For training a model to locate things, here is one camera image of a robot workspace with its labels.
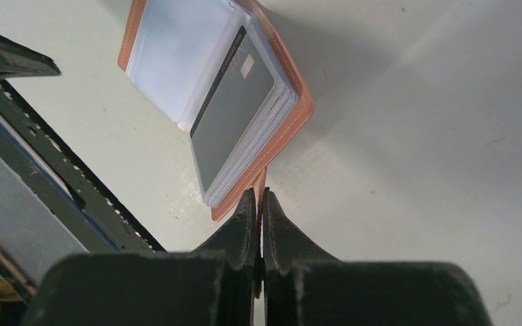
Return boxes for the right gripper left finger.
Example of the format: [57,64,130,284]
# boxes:
[22,189,258,325]

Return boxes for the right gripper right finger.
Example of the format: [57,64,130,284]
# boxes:
[262,189,492,325]

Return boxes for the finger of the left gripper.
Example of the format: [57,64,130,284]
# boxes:
[0,35,61,80]

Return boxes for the brown leather card holder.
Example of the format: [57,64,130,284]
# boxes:
[118,1,314,221]

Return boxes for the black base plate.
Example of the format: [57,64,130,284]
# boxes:
[0,80,164,251]

